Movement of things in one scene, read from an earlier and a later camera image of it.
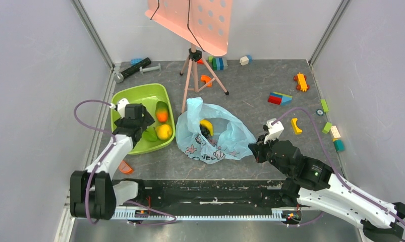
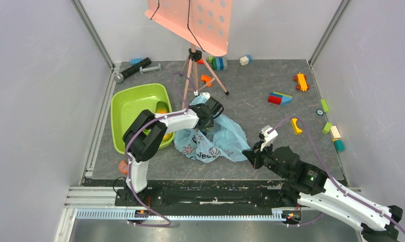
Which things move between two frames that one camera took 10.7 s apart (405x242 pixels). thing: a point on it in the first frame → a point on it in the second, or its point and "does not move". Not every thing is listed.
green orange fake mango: (162, 111) does not move
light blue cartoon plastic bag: (231, 139) does not move
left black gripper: (147, 120) → (210, 124)
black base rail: (167, 193) does not move
